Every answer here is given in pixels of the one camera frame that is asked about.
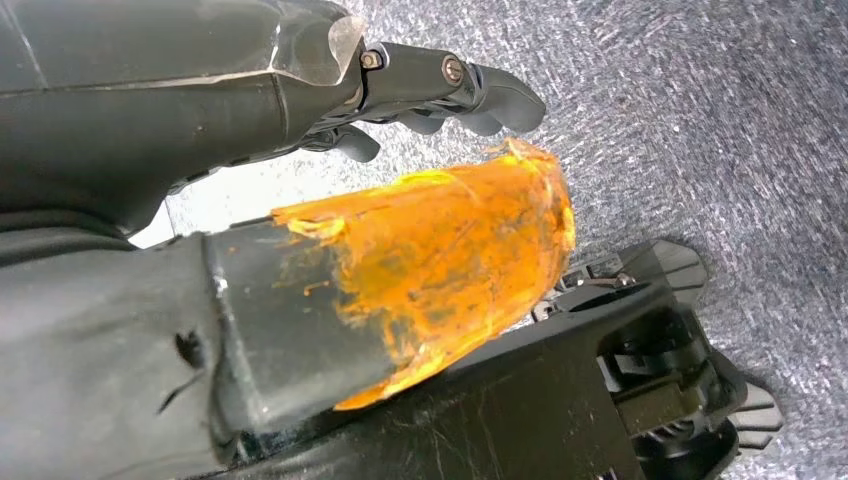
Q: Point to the black robot leg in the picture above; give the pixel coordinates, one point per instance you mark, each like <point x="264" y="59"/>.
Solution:
<point x="517" y="411"/>

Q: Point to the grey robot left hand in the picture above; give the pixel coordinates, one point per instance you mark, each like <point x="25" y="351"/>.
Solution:
<point x="132" y="119"/>

